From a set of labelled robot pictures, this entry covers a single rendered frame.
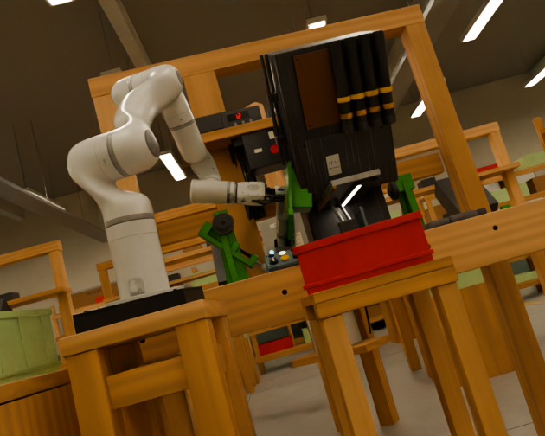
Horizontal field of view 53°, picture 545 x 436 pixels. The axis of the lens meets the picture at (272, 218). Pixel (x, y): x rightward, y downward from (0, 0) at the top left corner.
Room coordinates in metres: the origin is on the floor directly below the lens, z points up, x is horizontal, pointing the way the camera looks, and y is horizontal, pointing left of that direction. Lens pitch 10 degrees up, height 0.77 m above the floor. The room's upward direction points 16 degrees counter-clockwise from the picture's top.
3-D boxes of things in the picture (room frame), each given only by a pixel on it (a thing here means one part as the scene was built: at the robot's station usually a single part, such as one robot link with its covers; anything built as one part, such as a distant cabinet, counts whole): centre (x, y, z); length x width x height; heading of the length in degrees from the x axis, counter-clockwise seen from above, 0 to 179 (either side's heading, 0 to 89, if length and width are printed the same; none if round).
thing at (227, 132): (2.22, -0.15, 1.52); 0.90 x 0.25 x 0.04; 96
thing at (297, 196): (1.89, -0.11, 1.17); 0.13 x 0.12 x 0.20; 96
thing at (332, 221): (2.11, -0.27, 1.07); 0.30 x 0.18 x 0.34; 96
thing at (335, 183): (1.87, -0.27, 1.11); 0.39 x 0.16 x 0.03; 6
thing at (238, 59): (2.26, -0.15, 1.89); 1.50 x 0.09 x 0.09; 96
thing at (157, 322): (1.32, 0.35, 0.83); 0.32 x 0.32 x 0.04; 0
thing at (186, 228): (2.33, -0.14, 1.23); 1.30 x 0.05 x 0.09; 96
